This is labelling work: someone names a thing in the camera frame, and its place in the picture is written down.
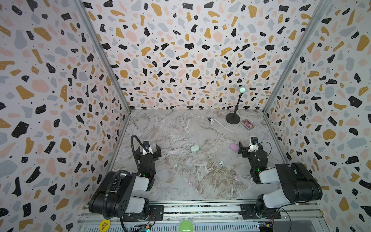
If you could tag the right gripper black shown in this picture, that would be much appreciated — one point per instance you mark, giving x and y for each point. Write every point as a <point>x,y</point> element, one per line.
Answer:
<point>247,151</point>

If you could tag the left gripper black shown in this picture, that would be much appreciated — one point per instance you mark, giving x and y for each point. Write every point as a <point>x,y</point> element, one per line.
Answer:
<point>149,154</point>

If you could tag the pink charging case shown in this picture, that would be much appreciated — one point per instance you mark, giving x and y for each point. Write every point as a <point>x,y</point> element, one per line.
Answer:
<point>234,147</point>

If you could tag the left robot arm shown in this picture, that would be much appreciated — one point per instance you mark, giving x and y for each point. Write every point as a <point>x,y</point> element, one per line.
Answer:
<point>114,197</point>

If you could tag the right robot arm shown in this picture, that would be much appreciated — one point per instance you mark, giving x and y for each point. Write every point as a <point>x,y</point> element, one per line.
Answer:
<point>296,184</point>

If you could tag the mint green charging case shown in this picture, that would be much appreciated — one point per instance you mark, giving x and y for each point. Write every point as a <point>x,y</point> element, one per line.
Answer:
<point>194,148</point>

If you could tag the colourful card box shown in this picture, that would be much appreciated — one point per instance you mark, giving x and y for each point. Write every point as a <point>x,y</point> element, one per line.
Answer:
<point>247,124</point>

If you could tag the black microphone stand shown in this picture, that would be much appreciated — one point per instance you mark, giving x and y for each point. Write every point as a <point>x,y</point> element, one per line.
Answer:
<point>233,118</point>

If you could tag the small black purple figurine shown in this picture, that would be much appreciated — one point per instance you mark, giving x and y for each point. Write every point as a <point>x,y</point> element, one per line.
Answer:
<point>211,120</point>

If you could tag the green round button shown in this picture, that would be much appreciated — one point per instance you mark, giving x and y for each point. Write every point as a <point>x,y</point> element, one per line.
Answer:
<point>186,225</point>

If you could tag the yellow round sticker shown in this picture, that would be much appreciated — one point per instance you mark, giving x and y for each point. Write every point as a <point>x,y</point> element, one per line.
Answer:
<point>104,226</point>

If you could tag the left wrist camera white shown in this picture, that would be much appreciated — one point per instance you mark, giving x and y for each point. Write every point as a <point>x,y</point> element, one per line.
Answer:
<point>147,148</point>

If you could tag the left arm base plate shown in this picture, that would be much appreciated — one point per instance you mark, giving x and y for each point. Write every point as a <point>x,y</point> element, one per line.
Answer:
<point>155,212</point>

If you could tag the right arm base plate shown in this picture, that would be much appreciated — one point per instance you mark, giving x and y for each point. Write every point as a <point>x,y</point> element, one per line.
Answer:
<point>252,211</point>

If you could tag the aluminium front rail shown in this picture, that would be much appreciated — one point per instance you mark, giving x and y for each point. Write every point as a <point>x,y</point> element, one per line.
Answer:
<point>230,211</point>

